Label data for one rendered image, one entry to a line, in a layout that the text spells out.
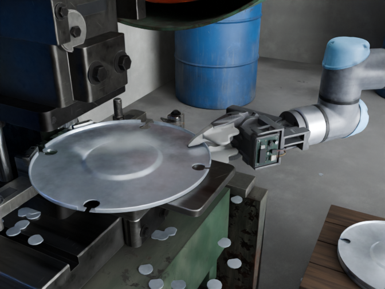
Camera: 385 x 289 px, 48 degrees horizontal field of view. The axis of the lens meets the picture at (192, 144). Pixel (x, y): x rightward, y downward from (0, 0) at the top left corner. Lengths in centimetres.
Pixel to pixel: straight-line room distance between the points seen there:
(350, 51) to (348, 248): 59
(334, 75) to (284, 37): 323
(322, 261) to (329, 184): 102
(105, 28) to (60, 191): 25
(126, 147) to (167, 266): 21
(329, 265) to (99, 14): 83
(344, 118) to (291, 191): 126
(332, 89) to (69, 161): 48
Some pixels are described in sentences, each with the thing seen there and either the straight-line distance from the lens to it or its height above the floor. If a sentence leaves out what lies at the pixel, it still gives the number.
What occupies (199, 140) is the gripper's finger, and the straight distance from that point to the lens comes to 74.
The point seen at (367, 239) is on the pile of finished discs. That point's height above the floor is 37.
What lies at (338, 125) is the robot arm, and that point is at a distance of 84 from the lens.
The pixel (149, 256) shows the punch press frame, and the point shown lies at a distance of 72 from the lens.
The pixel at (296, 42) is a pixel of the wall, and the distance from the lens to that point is 402.
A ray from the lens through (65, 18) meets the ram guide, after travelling 57.
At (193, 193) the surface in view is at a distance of 62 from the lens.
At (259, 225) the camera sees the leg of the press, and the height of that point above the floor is 55.
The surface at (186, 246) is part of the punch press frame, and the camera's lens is 75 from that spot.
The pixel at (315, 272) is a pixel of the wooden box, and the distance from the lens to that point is 116.
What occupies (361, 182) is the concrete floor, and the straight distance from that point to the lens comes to 224.
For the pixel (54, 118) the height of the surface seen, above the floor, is 88.
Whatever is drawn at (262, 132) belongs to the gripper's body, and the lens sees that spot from 72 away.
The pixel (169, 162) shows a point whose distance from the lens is 69.
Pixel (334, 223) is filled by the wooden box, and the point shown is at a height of 35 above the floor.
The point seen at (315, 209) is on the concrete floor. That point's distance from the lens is 199.
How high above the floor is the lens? 113
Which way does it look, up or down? 28 degrees down
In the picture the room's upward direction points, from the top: straight up
